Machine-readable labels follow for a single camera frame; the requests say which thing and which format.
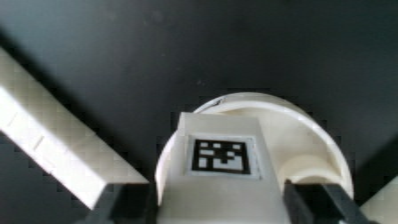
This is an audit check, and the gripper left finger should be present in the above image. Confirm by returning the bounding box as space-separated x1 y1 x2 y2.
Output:
72 183 157 224

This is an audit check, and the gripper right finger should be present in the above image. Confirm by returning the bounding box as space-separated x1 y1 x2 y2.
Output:
282 181 379 224

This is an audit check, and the white stool leg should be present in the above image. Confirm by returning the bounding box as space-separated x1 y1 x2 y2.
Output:
156 113 289 224

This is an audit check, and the white round stool seat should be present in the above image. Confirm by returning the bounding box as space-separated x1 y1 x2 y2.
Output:
152 91 355 201

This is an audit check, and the white right fence bar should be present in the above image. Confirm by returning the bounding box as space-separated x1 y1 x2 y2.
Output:
360 176 398 224

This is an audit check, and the white fence bar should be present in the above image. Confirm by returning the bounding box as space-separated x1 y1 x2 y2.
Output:
0 48 147 209
360 176 398 224

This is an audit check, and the white front fence bar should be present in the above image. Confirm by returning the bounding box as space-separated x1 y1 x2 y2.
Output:
0 48 147 209

